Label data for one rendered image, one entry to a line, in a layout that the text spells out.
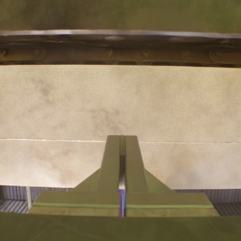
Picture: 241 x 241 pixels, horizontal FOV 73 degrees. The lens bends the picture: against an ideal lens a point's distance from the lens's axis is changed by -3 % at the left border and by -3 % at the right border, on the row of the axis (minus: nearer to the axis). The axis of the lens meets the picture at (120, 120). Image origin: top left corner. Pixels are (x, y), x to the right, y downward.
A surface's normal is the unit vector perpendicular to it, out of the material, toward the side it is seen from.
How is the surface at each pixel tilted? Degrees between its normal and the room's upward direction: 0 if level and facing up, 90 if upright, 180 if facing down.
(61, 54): 90
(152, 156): 80
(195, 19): 90
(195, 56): 90
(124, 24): 90
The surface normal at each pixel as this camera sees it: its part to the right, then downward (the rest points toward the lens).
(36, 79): 0.00, 0.28
